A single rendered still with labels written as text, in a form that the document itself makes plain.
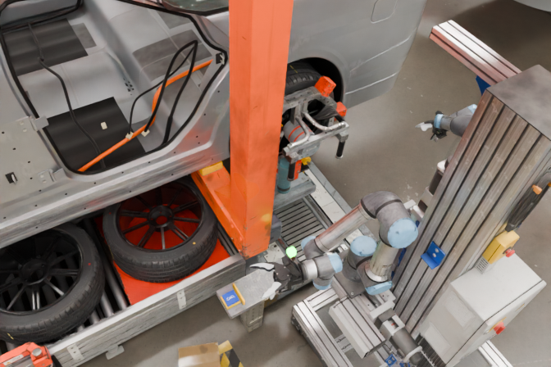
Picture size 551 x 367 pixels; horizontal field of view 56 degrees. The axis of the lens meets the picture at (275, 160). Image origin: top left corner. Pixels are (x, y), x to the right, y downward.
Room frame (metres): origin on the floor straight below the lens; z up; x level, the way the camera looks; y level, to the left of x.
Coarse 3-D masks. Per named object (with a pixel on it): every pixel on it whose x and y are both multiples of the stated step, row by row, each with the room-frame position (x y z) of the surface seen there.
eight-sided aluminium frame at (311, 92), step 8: (312, 88) 2.19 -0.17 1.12; (288, 96) 2.11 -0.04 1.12; (296, 96) 2.13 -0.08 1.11; (304, 96) 2.13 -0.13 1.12; (312, 96) 2.15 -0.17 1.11; (320, 96) 2.17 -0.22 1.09; (328, 96) 2.28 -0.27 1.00; (288, 104) 2.05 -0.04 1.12; (296, 104) 2.08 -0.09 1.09; (328, 104) 2.22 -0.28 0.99; (336, 104) 2.26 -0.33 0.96; (328, 120) 2.24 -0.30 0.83
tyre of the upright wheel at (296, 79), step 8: (288, 64) 2.32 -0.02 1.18; (296, 64) 2.35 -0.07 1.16; (304, 64) 2.39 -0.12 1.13; (288, 72) 2.24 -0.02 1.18; (296, 72) 2.25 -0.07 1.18; (304, 72) 2.28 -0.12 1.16; (312, 72) 2.32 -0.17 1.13; (288, 80) 2.17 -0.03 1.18; (296, 80) 2.19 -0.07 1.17; (304, 80) 2.21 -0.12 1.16; (312, 80) 2.25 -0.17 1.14; (288, 88) 2.15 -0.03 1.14; (296, 88) 2.18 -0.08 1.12
